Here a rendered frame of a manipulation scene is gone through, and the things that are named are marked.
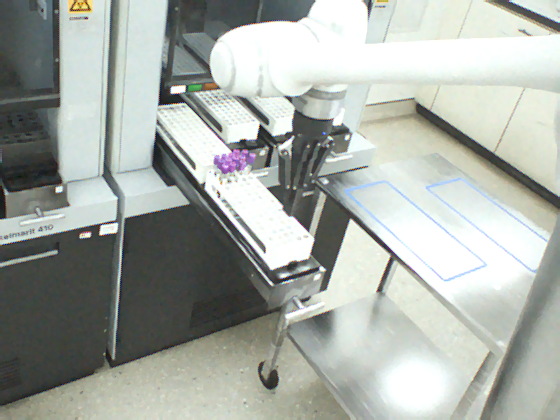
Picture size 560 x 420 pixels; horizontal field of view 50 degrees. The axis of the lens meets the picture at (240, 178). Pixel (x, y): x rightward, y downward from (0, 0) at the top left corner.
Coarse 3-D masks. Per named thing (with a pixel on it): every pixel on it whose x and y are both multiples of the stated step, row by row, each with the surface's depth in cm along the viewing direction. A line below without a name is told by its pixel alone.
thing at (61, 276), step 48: (96, 0) 126; (96, 48) 132; (96, 96) 139; (96, 144) 147; (96, 192) 148; (0, 240) 137; (48, 240) 144; (96, 240) 152; (0, 288) 145; (48, 288) 153; (96, 288) 161; (0, 336) 153; (48, 336) 162; (96, 336) 172; (0, 384) 163; (48, 384) 173
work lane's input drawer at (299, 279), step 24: (168, 168) 154; (192, 192) 144; (216, 216) 136; (240, 240) 131; (240, 264) 130; (264, 264) 124; (288, 264) 125; (312, 264) 126; (264, 288) 123; (288, 288) 124; (312, 288) 128
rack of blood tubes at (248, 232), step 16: (208, 176) 140; (208, 192) 141; (224, 192) 134; (240, 192) 136; (256, 192) 137; (224, 208) 136; (240, 208) 131; (256, 208) 131; (272, 208) 132; (240, 224) 135; (256, 224) 127; (272, 224) 128; (288, 224) 128; (256, 240) 131; (272, 240) 124; (288, 240) 125; (304, 240) 125; (272, 256) 122; (288, 256) 123; (304, 256) 126
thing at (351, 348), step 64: (320, 192) 153; (384, 192) 153; (448, 192) 158; (448, 256) 136; (512, 256) 140; (320, 320) 188; (384, 320) 192; (512, 320) 122; (384, 384) 171; (448, 384) 175
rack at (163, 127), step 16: (160, 112) 160; (176, 112) 161; (192, 112) 162; (160, 128) 160; (176, 128) 154; (192, 128) 156; (208, 128) 156; (176, 144) 157; (192, 144) 149; (208, 144) 150; (192, 160) 153; (208, 160) 145
